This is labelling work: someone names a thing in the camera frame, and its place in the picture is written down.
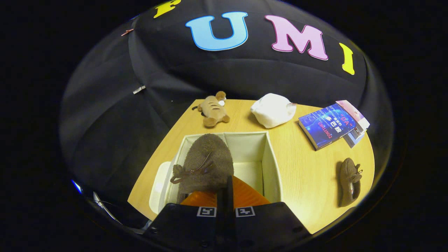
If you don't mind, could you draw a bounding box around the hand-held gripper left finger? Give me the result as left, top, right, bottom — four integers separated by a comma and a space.
143, 175, 228, 251

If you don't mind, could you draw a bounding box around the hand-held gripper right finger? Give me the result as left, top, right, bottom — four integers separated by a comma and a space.
226, 175, 312, 251

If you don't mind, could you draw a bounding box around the brown fuzzy shoe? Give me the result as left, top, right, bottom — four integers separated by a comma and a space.
337, 157, 363, 208
170, 133, 234, 203

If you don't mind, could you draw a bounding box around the grey fabric storage box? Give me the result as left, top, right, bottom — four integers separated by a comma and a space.
149, 131, 283, 215

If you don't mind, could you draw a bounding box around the brown plush toy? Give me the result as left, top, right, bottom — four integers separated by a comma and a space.
192, 91, 230, 127

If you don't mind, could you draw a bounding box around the white plush toy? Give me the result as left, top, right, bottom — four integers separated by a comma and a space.
250, 93, 297, 129

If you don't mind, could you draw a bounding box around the blue book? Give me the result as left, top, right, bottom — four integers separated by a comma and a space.
298, 103, 357, 151

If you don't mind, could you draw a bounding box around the black backdrop cloth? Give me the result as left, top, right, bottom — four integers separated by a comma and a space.
59, 0, 394, 210

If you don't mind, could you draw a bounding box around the grey book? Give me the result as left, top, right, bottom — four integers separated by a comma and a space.
343, 128, 367, 148

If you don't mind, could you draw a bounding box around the pink book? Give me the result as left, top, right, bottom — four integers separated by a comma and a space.
335, 100, 370, 132

